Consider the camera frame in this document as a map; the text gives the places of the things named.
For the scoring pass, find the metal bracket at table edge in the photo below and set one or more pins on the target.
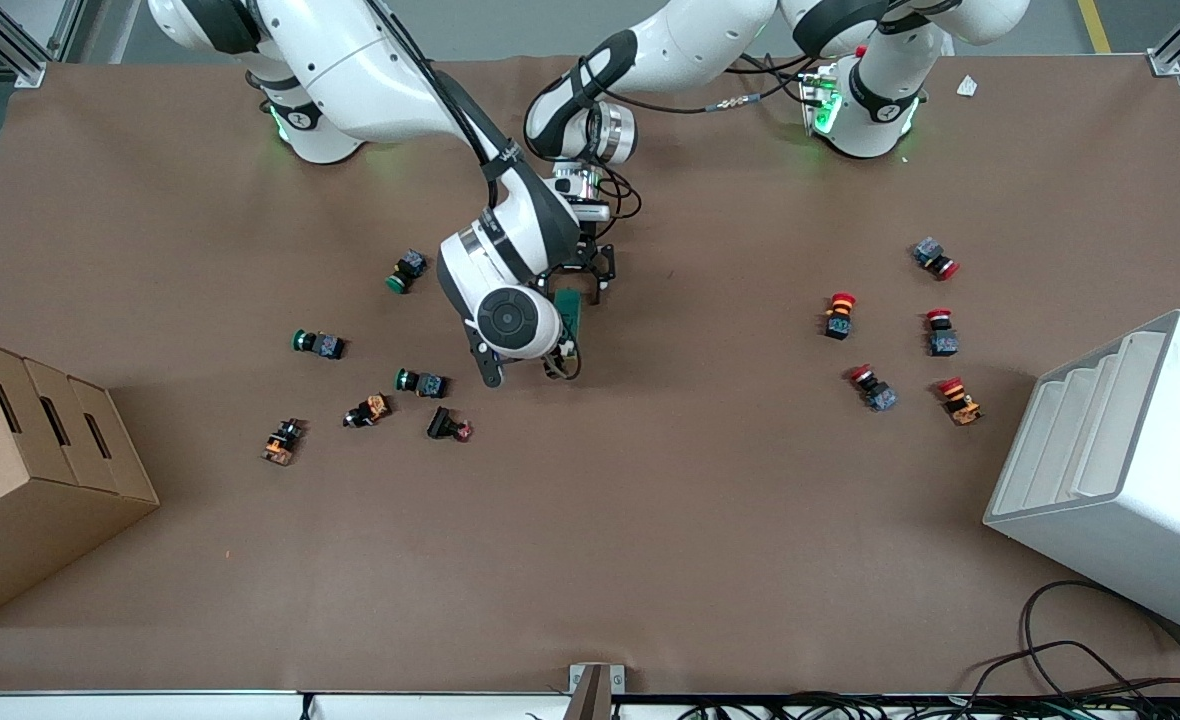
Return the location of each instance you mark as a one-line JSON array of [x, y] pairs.
[[595, 685]]

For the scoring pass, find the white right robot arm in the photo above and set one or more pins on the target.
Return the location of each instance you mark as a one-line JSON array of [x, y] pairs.
[[370, 70]]

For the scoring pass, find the white stepped plastic bin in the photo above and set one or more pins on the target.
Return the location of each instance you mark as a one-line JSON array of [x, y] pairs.
[[1150, 480]]

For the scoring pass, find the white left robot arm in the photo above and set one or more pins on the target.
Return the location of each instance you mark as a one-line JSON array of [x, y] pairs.
[[710, 40]]

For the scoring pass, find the brown cardboard box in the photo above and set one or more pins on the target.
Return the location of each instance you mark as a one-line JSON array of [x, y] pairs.
[[20, 490]]

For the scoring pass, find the red yellow button black block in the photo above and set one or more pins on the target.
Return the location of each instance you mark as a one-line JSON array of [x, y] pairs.
[[839, 316]]

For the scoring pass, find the green load switch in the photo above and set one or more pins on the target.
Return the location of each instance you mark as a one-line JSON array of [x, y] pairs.
[[572, 310]]

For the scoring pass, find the black switch with red knob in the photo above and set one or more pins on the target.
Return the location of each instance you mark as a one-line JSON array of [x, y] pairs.
[[445, 423]]

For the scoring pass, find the brown paper table cover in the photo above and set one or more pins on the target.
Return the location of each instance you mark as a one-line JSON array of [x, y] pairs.
[[650, 520]]

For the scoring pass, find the small white paper scrap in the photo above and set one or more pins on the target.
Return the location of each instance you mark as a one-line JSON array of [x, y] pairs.
[[967, 86]]

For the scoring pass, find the red push button grey block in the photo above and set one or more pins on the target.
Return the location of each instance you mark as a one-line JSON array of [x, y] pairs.
[[941, 335], [874, 389], [935, 258]]

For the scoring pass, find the red button orange block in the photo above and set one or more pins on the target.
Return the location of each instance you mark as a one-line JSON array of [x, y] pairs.
[[959, 401]]

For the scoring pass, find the green push button grey block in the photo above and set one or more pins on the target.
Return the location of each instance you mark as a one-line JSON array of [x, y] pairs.
[[407, 271], [422, 383], [320, 345]]

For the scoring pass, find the black button orange block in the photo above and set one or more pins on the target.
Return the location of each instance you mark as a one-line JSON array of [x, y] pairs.
[[282, 442], [368, 411]]

